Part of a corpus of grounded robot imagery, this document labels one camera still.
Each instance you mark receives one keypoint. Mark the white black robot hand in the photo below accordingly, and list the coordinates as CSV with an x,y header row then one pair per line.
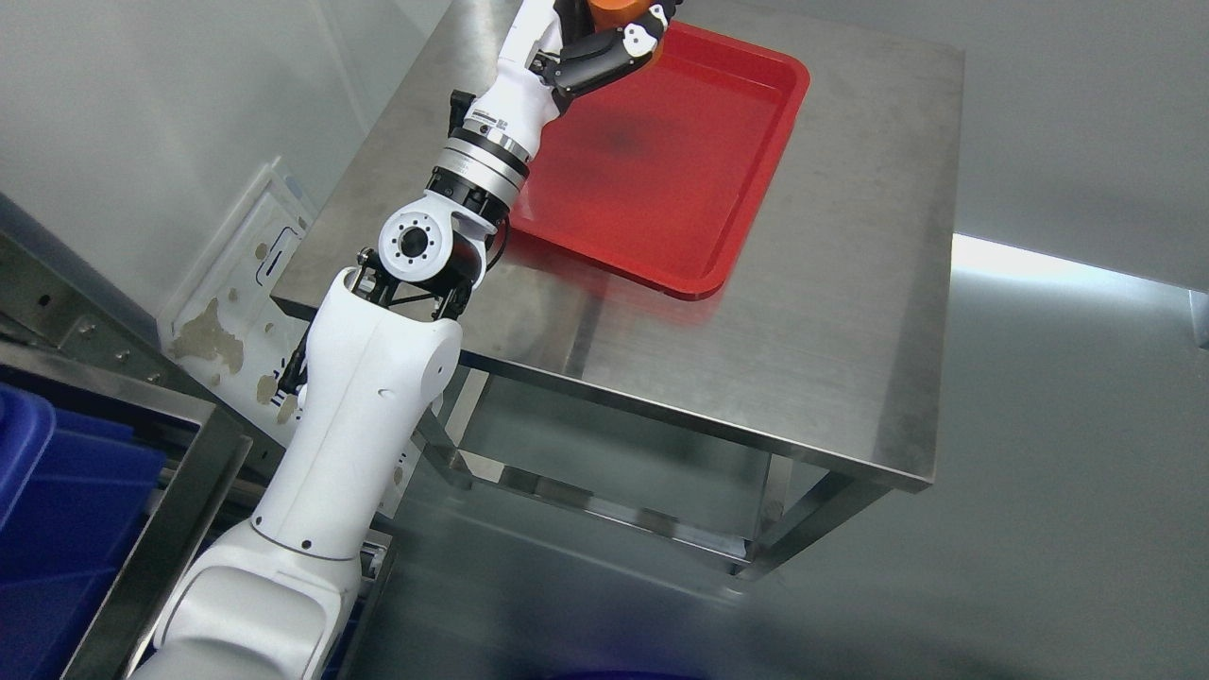
x,y
548,59

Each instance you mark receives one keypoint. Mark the orange cylindrical capacitor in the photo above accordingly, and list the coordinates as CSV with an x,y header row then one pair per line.
x,y
652,17

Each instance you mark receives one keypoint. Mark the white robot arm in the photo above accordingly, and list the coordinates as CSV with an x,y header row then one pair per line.
x,y
272,595

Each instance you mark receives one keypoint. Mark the red plastic tray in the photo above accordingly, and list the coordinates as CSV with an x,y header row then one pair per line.
x,y
659,177

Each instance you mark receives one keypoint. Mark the shallow blue tray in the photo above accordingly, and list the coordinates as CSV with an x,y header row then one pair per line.
x,y
74,491

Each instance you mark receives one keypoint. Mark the white wall plate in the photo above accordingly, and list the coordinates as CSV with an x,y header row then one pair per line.
x,y
222,327

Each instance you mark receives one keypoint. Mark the steel shelf front rail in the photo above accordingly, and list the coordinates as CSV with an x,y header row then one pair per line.
x,y
61,344

